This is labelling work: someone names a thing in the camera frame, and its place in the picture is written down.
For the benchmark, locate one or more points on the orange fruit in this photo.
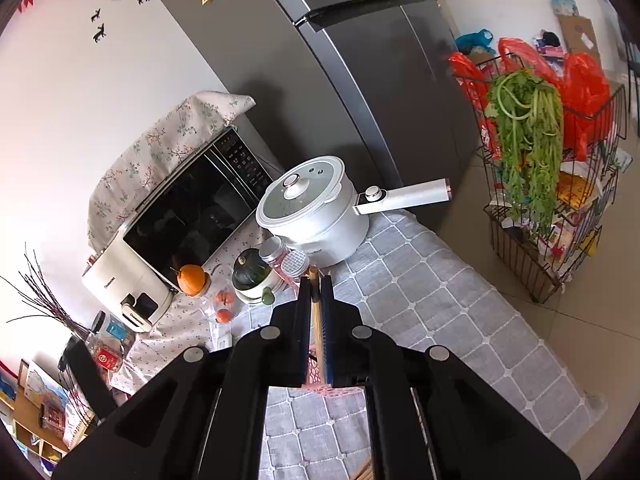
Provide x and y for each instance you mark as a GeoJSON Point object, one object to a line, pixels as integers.
{"type": "Point", "coordinates": [191, 280]}

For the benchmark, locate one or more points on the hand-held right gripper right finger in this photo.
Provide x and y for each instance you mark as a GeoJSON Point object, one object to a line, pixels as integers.
{"type": "Point", "coordinates": [326, 340]}

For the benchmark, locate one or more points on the pink perforated utensil holder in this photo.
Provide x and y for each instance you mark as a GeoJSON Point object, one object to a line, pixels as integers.
{"type": "Point", "coordinates": [320, 391]}

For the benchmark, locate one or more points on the wooden shelf unit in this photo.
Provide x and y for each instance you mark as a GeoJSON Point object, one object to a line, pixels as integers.
{"type": "Point", "coordinates": [35, 425]}

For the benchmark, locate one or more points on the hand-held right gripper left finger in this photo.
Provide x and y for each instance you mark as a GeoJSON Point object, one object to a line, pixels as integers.
{"type": "Point", "coordinates": [306, 332]}

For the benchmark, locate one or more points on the green leafy vegetables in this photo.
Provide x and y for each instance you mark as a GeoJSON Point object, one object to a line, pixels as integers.
{"type": "Point", "coordinates": [530, 150]}

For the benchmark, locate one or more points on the round perforated lid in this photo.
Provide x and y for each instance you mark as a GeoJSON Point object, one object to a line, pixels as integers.
{"type": "Point", "coordinates": [295, 265]}

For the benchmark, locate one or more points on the black deer wall decals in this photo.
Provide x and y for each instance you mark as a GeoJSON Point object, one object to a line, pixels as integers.
{"type": "Point", "coordinates": [100, 32]}

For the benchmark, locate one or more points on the floral cloth cover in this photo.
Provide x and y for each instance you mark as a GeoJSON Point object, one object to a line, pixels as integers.
{"type": "Point", "coordinates": [145, 155]}

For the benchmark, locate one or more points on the white electric cooking pot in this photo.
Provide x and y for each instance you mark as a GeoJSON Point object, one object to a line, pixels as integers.
{"type": "Point", "coordinates": [320, 230]}

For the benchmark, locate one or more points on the blue plastic bag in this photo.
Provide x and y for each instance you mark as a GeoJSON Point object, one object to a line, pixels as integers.
{"type": "Point", "coordinates": [475, 40]}

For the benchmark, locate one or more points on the jar with blue label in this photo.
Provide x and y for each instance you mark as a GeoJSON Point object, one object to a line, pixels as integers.
{"type": "Point", "coordinates": [114, 329]}

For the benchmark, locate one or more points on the wooden chopstick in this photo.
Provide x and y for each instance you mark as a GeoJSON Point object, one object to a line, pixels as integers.
{"type": "Point", "coordinates": [364, 473]}
{"type": "Point", "coordinates": [316, 310]}

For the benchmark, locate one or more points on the black microwave oven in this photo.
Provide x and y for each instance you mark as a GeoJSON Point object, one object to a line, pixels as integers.
{"type": "Point", "coordinates": [195, 205]}

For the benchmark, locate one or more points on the dark green squash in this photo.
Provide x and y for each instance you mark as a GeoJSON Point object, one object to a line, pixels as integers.
{"type": "Point", "coordinates": [250, 270]}

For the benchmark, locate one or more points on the grey refrigerator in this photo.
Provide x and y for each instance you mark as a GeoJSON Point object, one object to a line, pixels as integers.
{"type": "Point", "coordinates": [320, 85]}

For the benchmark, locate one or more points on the white air fryer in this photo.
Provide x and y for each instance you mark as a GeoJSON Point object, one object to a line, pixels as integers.
{"type": "Point", "coordinates": [120, 280]}

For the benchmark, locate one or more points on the dry bare branches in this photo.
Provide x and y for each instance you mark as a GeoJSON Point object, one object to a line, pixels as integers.
{"type": "Point", "coordinates": [45, 305]}

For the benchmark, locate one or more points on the grey checked tablecloth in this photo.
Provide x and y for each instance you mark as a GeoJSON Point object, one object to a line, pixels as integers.
{"type": "Point", "coordinates": [450, 320]}

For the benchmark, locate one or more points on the red tomato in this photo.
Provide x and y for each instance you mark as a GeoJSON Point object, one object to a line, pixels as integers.
{"type": "Point", "coordinates": [223, 316]}
{"type": "Point", "coordinates": [225, 297]}

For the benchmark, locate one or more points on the cardboard box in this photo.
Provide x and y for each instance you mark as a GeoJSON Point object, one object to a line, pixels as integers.
{"type": "Point", "coordinates": [580, 35]}

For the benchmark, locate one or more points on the glass jar with red band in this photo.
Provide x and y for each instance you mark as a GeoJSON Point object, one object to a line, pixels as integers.
{"type": "Point", "coordinates": [272, 255]}

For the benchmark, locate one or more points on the white pot lid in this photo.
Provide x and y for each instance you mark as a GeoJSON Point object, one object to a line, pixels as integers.
{"type": "Point", "coordinates": [300, 187]}

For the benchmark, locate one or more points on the red snack packet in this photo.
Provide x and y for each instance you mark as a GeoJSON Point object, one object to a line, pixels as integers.
{"type": "Point", "coordinates": [107, 358]}

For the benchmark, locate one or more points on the black chair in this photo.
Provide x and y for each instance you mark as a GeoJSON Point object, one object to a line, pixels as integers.
{"type": "Point", "coordinates": [82, 375]}

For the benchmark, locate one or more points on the red plastic bag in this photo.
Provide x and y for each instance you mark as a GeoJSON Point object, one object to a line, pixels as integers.
{"type": "Point", "coordinates": [585, 95]}
{"type": "Point", "coordinates": [475, 95]}

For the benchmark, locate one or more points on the white bowl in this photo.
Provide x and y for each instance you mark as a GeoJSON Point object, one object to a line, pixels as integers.
{"type": "Point", "coordinates": [257, 295]}

